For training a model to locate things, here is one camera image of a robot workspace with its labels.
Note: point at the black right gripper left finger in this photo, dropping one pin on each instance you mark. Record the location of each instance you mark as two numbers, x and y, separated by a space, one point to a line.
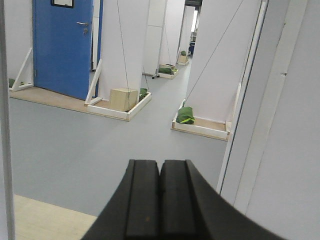
132 213

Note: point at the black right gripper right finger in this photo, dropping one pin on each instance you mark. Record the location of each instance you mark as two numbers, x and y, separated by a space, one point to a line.
190 209

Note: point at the blue door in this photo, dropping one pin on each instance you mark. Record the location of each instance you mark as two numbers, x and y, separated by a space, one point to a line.
62 46

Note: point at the white wooden tray right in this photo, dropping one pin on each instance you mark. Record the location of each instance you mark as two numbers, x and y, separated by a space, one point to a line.
202 127

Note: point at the green sandbag in tray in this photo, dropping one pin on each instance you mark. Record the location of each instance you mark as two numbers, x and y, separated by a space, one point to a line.
185 115

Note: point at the plywood base board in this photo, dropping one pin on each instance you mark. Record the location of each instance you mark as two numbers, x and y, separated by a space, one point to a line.
36 220

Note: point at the white wooden base tray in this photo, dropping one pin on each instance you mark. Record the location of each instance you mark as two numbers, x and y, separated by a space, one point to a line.
99 105

